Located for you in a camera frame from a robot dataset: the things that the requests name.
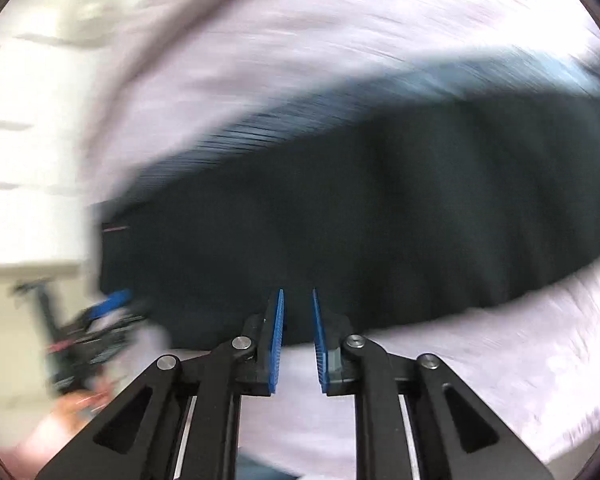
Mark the black pants with grey lining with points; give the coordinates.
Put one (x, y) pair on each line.
(380, 210)

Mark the person's left forearm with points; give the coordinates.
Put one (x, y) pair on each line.
(65, 425)

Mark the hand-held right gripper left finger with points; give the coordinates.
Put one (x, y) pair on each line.
(276, 345)

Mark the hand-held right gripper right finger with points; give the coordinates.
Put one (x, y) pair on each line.
(320, 345)

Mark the light pink fleece blanket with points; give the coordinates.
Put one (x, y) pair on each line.
(330, 35)

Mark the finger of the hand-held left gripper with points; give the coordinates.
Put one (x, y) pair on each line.
(110, 305)

